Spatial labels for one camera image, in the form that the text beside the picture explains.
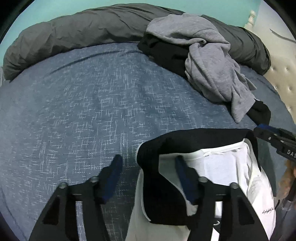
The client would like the white polo shirt black collar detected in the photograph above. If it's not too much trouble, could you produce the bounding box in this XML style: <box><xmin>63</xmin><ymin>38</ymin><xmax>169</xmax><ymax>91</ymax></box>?
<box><xmin>126</xmin><ymin>128</ymin><xmax>276</xmax><ymax>240</ymax></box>

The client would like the grey crumpled shirt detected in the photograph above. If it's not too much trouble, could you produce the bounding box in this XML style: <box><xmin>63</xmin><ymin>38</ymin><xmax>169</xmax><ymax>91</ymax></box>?
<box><xmin>146</xmin><ymin>14</ymin><xmax>256</xmax><ymax>123</ymax></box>

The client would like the cream tufted headboard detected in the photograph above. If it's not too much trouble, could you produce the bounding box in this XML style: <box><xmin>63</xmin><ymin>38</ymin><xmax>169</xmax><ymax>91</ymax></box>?
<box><xmin>245</xmin><ymin>3</ymin><xmax>295</xmax><ymax>119</ymax></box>

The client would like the blue patterned bed sheet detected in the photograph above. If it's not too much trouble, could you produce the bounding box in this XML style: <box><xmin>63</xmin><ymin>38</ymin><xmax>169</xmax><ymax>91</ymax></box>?
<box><xmin>1</xmin><ymin>43</ymin><xmax>281</xmax><ymax>240</ymax></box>

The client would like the black garment under grey shirt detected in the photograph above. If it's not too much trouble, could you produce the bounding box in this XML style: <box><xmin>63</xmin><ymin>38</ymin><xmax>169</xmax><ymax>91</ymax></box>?
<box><xmin>137</xmin><ymin>34</ymin><xmax>271</xmax><ymax>125</ymax></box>

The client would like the dark grey rolled duvet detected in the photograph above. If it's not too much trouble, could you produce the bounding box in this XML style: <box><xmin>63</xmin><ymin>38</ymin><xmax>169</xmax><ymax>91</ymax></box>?
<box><xmin>1</xmin><ymin>4</ymin><xmax>271</xmax><ymax>80</ymax></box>

